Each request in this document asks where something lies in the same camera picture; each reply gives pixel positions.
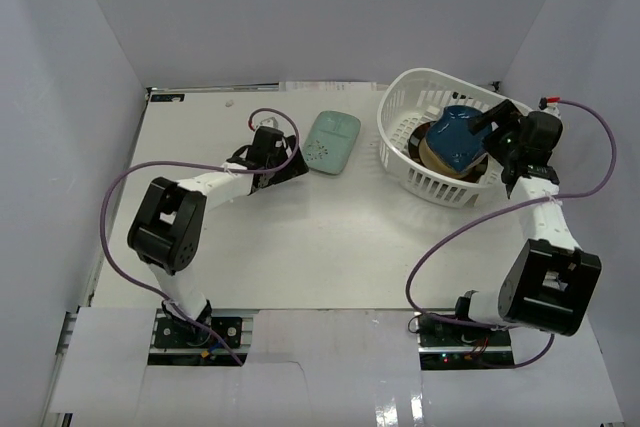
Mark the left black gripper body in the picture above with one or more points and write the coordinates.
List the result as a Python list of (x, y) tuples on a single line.
[(282, 167)]

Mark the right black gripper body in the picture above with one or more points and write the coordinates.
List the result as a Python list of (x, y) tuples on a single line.
[(503, 144)]

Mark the round black rimmed plate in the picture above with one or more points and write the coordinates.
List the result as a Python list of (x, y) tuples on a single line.
[(472, 175)]

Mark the teal rectangular plate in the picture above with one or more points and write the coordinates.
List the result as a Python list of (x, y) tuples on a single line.
[(330, 142)]

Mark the dark blue leaf dish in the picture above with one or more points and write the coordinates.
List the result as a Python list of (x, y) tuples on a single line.
[(452, 143)]

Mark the yellow square panda plate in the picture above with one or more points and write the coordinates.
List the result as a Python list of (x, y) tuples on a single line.
[(432, 162)]

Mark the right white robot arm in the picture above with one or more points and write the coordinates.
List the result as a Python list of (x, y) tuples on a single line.
[(552, 280)]

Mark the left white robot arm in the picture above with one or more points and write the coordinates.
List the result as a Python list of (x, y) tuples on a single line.
[(166, 230)]

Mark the white plastic basket bin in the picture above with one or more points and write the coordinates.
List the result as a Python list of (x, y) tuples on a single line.
[(417, 97)]

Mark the papers at table back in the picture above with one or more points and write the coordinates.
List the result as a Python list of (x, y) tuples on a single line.
[(330, 86)]

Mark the black label sticker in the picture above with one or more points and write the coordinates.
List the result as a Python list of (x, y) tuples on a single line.
[(166, 98)]

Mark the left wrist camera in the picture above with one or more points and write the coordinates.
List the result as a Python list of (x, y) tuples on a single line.
[(270, 122)]

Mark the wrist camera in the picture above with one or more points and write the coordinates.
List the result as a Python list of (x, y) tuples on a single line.
[(550, 106), (270, 122)]

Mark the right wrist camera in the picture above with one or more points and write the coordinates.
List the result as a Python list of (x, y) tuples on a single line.
[(550, 106)]

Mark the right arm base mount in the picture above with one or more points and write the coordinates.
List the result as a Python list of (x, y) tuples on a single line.
[(447, 347)]

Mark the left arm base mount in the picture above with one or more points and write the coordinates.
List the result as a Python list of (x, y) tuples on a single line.
[(175, 343)]

